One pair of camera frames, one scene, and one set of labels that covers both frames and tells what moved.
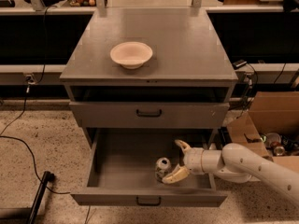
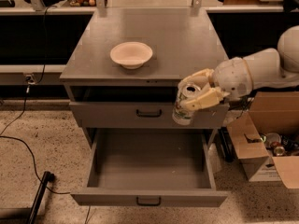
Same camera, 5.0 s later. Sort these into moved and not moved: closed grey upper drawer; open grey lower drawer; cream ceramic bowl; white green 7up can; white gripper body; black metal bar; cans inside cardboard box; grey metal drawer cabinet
Moved: white green 7up can; white gripper body
Not moved: open grey lower drawer; black metal bar; cream ceramic bowl; grey metal drawer cabinet; cans inside cardboard box; closed grey upper drawer
